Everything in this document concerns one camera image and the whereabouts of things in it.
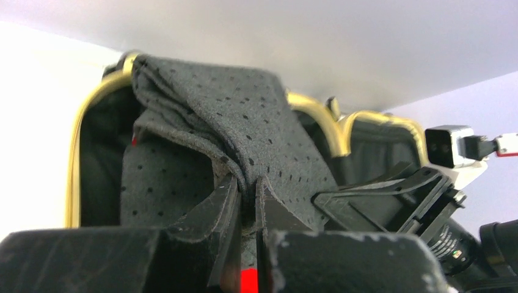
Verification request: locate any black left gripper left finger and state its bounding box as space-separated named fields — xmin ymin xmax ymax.
xmin=1 ymin=175 xmax=241 ymax=292

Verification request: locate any yellow open suitcase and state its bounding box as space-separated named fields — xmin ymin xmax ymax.
xmin=64 ymin=51 xmax=428 ymax=228

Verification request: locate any red printed t-shirt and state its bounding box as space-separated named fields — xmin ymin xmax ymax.
xmin=240 ymin=268 xmax=258 ymax=293

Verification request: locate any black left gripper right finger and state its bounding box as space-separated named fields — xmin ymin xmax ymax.
xmin=255 ymin=177 xmax=448 ymax=292

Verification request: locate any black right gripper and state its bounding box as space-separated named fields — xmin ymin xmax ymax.
xmin=312 ymin=162 xmax=478 ymax=276

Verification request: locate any dark grey dotted cloth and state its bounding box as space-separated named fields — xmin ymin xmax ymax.
xmin=120 ymin=55 xmax=337 ymax=230

